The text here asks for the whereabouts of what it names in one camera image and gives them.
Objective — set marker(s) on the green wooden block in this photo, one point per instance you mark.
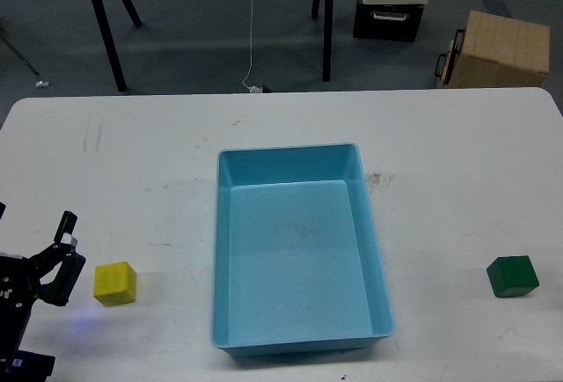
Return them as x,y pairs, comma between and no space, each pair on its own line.
512,276

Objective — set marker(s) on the black table legs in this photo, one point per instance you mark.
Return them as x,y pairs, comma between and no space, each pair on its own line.
108,40
327,34

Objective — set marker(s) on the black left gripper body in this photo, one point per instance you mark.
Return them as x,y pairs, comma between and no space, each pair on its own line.
18,287

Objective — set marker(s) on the black left table legs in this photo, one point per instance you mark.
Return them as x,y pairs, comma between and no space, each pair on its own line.
108,40

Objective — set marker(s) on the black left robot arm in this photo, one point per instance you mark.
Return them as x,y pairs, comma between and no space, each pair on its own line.
28,366

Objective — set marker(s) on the white plug adapter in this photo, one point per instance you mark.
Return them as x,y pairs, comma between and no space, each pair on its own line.
259,89

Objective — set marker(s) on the yellow wooden block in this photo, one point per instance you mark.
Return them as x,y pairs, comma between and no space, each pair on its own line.
114,284

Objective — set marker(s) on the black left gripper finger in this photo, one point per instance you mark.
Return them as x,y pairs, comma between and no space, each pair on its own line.
55,270

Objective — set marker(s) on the black storage box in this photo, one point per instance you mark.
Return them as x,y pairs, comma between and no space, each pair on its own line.
394,22

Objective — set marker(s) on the black right table legs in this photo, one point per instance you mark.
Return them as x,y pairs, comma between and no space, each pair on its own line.
327,34

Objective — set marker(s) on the light wooden box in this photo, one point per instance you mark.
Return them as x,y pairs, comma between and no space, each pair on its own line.
492,51

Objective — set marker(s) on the grey tripod leg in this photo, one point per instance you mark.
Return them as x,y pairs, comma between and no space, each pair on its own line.
19,56

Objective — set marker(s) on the blue plastic tray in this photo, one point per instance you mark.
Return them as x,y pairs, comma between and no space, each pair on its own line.
297,262

